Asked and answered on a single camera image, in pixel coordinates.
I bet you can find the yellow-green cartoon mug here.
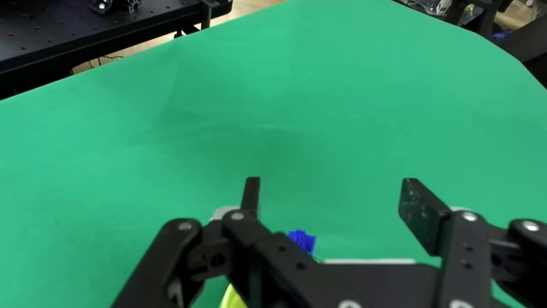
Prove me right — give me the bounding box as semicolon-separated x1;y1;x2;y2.
218;283;249;308

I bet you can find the white marker blue cap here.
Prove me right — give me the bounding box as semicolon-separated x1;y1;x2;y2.
285;228;317;254

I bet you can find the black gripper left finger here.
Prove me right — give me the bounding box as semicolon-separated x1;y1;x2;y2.
109;177;355;308

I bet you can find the green table cloth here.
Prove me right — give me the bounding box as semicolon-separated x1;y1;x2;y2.
0;0;547;308

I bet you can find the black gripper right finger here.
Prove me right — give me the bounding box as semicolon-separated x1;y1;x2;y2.
396;177;547;308

